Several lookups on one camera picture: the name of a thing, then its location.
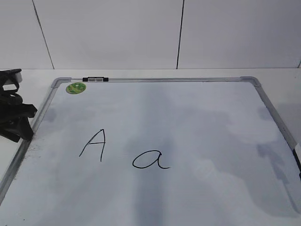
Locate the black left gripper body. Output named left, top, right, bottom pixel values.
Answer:
left=0, top=69, right=37, bottom=143

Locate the white rectangular board eraser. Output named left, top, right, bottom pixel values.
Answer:
left=292, top=143, right=301, bottom=177

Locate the round green magnet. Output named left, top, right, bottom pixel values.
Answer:
left=66, top=82, right=86, bottom=95

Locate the black whiteboard hanger clip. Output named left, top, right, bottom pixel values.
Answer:
left=82, top=76, right=109, bottom=82

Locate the white whiteboard with grey frame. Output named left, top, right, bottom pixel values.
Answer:
left=0, top=80, right=301, bottom=226

